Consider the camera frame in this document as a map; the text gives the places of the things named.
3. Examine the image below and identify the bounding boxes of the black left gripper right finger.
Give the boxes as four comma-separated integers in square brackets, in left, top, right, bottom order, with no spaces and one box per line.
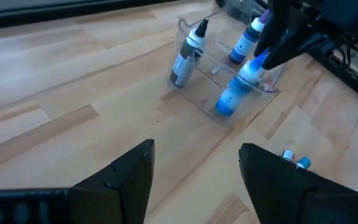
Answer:
[239,142,317,224]

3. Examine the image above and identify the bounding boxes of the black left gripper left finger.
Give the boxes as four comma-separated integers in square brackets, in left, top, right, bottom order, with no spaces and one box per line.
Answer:
[68,139,156,224]

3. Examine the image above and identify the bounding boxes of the black table edge rail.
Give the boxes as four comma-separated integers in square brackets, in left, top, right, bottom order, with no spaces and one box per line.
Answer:
[0,0,173,31]
[306,46,358,108]

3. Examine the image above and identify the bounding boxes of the violet food coloring bottle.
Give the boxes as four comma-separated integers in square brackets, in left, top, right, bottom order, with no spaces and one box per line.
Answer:
[229,11,270,65]

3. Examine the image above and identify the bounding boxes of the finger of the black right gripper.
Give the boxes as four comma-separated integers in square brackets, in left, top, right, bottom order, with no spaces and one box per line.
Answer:
[254,0,296,57]
[262,30,326,70]

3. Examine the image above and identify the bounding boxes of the black food coloring bottle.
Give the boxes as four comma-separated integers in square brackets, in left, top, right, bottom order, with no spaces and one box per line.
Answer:
[169,17,210,88]

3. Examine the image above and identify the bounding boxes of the blue food coloring bottle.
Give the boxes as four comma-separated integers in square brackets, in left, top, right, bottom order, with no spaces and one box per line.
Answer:
[214,49,270,118]

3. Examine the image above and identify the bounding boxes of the clear plastic bin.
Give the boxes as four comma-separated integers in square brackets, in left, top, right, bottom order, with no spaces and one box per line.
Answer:
[165,0,288,128]

